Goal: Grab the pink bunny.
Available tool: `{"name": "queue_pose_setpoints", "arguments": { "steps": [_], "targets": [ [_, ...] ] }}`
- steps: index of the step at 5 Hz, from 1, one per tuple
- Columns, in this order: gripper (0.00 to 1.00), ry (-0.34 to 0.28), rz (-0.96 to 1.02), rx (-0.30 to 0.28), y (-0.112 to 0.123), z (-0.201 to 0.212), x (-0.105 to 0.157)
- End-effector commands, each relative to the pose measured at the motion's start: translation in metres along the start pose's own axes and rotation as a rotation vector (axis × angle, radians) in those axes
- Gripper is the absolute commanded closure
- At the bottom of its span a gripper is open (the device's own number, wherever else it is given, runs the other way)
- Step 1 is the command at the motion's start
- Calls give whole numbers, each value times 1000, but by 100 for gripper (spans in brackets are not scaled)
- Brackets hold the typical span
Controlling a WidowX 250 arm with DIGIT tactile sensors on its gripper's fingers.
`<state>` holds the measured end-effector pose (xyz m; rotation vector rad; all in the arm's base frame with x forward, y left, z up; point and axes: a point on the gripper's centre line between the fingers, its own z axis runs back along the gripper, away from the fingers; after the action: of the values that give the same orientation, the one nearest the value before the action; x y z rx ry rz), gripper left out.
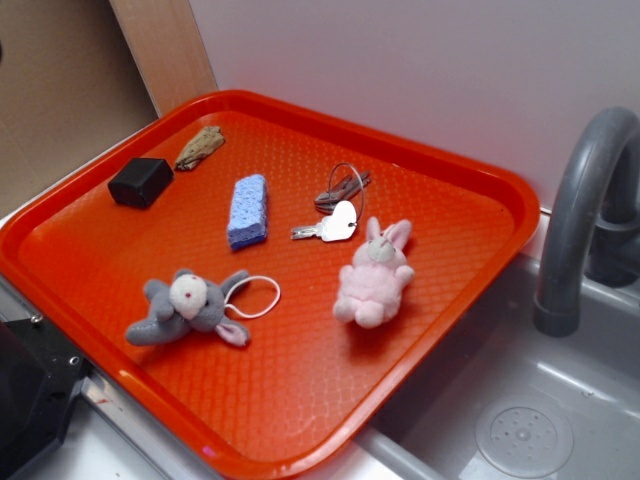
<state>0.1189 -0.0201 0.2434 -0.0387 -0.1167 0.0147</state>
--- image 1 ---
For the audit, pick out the pink plush bunny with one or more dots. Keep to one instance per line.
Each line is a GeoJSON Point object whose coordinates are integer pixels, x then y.
{"type": "Point", "coordinates": [371, 287]}

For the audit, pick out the grey plush bunny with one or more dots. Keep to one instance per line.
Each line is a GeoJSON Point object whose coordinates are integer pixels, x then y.
{"type": "Point", "coordinates": [192, 303]}

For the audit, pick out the silver key with heart tag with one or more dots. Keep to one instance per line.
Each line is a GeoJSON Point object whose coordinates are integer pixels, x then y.
{"type": "Point", "coordinates": [338, 226]}

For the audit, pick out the bunch of dark keys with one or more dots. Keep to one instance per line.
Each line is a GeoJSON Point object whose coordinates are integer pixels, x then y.
{"type": "Point", "coordinates": [343, 190]}

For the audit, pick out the orange plastic tray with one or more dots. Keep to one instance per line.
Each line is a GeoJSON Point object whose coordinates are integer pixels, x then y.
{"type": "Point", "coordinates": [305, 384]}

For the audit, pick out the blue sponge block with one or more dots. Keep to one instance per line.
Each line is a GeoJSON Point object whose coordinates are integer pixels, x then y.
{"type": "Point", "coordinates": [248, 212]}

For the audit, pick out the black rectangular box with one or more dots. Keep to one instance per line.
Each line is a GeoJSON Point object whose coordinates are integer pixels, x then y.
{"type": "Point", "coordinates": [140, 182]}

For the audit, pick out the grey toy sink basin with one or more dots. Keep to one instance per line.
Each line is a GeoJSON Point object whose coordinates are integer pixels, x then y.
{"type": "Point", "coordinates": [496, 399]}

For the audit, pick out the wooden board edge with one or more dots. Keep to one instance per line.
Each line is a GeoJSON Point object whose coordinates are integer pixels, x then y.
{"type": "Point", "coordinates": [168, 50]}

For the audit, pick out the grey toy faucet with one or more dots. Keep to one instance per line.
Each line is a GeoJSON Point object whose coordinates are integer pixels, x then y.
{"type": "Point", "coordinates": [593, 231]}

